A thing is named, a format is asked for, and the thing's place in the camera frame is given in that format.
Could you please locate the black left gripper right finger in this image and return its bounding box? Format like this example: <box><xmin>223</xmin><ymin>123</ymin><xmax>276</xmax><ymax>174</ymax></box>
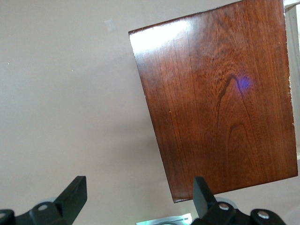
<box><xmin>192</xmin><ymin>176</ymin><xmax>285</xmax><ymax>225</ymax></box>

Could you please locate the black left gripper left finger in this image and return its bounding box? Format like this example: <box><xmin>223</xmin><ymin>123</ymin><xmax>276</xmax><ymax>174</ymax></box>
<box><xmin>0</xmin><ymin>176</ymin><xmax>88</xmax><ymax>225</ymax></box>

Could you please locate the dark brown wooden drawer box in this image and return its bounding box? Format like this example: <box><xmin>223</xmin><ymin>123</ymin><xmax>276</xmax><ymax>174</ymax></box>
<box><xmin>128</xmin><ymin>0</ymin><xmax>298</xmax><ymax>203</ymax></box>

